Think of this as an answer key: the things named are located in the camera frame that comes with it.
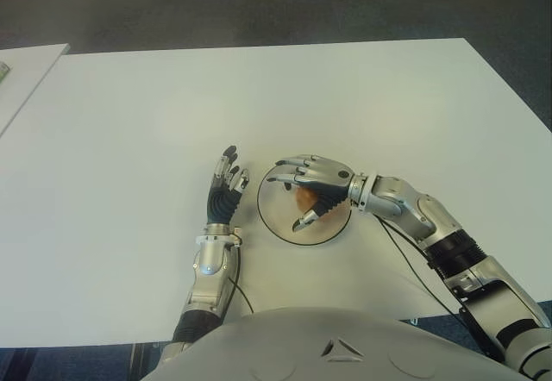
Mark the grey robot torso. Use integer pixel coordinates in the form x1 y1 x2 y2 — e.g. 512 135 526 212
137 307 536 381

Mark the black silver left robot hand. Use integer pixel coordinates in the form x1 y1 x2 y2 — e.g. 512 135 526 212
205 144 251 226

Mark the grey table leg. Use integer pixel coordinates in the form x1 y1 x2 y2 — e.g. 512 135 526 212
129 342 152 381

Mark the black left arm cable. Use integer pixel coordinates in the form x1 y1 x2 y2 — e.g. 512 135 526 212
226 242 255 313

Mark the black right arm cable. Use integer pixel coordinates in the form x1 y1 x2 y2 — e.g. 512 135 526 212
379 216 458 317

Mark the white side table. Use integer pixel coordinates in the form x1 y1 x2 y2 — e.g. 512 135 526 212
0 43 71 139

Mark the red yellow apple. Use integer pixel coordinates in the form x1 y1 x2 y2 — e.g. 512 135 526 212
294 187 342 218

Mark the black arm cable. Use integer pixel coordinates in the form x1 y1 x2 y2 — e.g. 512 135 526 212
226 242 255 313
379 216 458 317

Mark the white plate black rim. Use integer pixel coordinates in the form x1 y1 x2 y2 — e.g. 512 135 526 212
256 159 353 247

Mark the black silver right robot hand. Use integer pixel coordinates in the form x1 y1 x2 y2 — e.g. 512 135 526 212
267 153 353 234

